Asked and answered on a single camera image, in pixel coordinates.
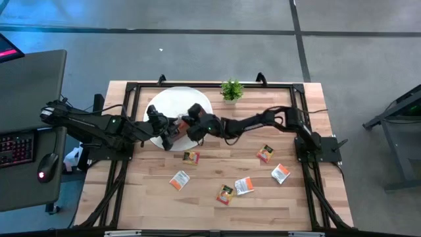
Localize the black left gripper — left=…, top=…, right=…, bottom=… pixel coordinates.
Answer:
left=146, top=104, right=182, bottom=151

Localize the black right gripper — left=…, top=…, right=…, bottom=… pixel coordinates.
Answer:
left=179, top=102, right=208, bottom=142

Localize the orange fruit tea bag packet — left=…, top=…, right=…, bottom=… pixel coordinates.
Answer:
left=256, top=144, right=275, bottom=165
left=215, top=184, right=235, bottom=206
left=182, top=150, right=201, bottom=166

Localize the wooden tea organizer box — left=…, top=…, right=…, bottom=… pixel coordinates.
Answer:
left=172, top=118, right=192, bottom=139

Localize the white round plate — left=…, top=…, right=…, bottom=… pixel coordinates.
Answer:
left=143, top=86, right=214, bottom=152

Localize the green plant in white pot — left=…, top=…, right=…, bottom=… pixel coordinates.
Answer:
left=219, top=78, right=245, bottom=105

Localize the white plastic bag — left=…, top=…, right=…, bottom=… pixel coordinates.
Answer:
left=62, top=146, right=85, bottom=174

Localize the black computer mouse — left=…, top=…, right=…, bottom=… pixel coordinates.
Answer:
left=36, top=152, right=60, bottom=184

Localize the grey desk top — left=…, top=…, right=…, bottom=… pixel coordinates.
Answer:
left=0, top=49, right=68, bottom=134

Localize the backlit black keyboard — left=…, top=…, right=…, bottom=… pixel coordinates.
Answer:
left=0, top=131, right=36, bottom=169

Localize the grey keyboard shelf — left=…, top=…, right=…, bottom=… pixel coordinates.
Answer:
left=0, top=126, right=68, bottom=213

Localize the monitor with pink screen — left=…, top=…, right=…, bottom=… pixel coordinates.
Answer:
left=0, top=32, right=26, bottom=63

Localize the grey metal stand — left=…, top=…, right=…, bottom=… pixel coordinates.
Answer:
left=362, top=84, right=421, bottom=194

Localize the black metal table frame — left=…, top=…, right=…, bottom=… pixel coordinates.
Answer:
left=74, top=72, right=355, bottom=237

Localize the silver aluminium rail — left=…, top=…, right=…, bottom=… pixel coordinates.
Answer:
left=288, top=231, right=326, bottom=237
left=104, top=230, right=142, bottom=237

